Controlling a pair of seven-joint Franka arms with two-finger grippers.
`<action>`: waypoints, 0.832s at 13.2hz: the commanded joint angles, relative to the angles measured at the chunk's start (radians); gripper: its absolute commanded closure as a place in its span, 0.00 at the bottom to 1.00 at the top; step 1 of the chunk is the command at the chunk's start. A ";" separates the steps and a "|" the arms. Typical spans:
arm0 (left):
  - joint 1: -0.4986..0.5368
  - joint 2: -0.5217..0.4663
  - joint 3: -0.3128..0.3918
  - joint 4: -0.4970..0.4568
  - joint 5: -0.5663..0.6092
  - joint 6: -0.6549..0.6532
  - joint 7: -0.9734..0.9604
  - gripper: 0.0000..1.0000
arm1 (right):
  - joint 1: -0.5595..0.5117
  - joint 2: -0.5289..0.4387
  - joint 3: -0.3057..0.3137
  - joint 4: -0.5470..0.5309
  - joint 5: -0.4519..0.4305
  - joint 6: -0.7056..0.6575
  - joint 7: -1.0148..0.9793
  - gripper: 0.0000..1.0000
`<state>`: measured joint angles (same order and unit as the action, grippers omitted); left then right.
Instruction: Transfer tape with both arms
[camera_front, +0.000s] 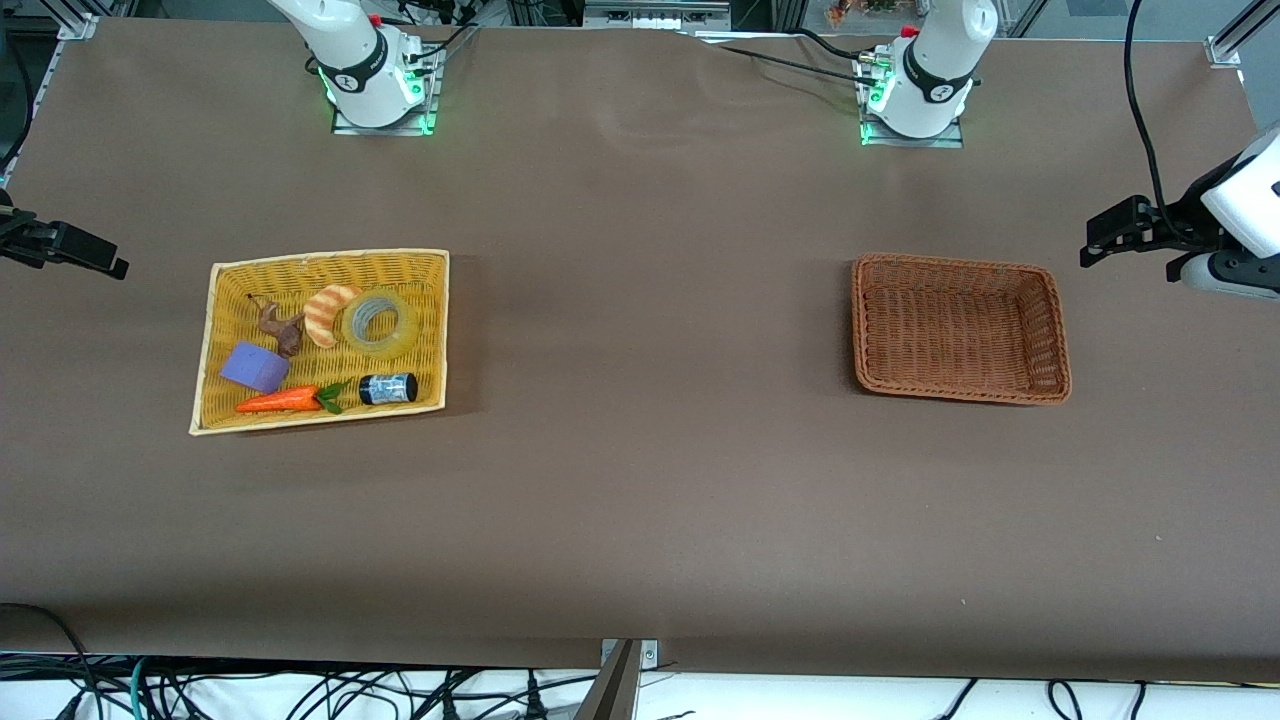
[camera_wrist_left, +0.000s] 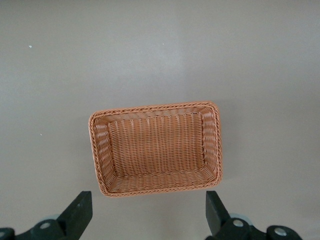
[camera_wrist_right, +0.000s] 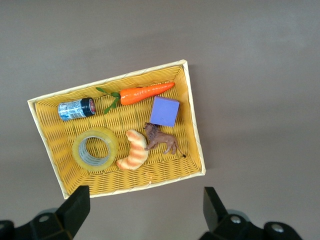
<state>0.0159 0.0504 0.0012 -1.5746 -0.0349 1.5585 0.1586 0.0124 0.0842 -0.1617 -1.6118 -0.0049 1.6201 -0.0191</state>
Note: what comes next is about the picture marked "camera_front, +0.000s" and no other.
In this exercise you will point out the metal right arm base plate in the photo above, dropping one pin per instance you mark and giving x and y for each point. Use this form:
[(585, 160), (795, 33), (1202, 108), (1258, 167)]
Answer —
[(385, 130)]

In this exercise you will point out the brown wicker basket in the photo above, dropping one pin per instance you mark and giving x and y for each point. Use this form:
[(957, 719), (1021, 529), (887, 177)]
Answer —
[(960, 330)]

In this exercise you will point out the yellow wicker basket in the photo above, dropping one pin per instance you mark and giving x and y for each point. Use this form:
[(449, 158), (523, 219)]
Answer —
[(230, 290)]

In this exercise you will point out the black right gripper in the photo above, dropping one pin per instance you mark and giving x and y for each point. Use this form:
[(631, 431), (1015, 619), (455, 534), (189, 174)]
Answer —
[(22, 240)]

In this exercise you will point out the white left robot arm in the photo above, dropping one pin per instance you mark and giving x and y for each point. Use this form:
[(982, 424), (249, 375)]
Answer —
[(935, 60)]

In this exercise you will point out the striped croissant toy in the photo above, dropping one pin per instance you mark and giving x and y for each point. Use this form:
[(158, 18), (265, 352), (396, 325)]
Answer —
[(322, 315)]

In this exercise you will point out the aluminium table side rail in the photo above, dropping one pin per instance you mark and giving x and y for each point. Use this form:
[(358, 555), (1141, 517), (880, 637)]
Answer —
[(28, 120)]

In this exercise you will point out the clear tape roll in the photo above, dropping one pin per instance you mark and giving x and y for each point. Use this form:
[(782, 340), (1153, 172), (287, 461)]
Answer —
[(408, 335)]

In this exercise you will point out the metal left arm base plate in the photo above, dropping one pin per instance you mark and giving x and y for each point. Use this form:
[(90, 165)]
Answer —
[(915, 142)]

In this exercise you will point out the grey background equipment box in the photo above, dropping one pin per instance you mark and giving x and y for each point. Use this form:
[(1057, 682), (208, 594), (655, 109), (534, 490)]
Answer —
[(655, 15)]

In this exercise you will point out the purple block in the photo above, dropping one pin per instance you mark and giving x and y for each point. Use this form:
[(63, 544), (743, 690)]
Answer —
[(255, 365)]

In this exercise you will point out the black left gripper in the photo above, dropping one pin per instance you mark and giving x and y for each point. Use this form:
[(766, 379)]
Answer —
[(1176, 222)]

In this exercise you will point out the small metal table bracket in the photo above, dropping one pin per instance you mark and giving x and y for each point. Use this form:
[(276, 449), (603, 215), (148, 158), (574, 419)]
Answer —
[(650, 655)]

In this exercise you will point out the aluminium frame post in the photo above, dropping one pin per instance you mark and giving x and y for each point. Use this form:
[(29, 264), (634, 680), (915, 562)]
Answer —
[(1225, 48), (78, 25)]

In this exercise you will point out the brown toy animal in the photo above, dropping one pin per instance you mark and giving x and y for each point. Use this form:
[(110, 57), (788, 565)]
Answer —
[(290, 338)]

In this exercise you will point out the orange toy carrot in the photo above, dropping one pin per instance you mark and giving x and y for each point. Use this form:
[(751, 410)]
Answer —
[(280, 401)]

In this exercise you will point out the dark slanted bar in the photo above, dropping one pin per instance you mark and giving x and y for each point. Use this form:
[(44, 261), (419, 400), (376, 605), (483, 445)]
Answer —
[(612, 695)]

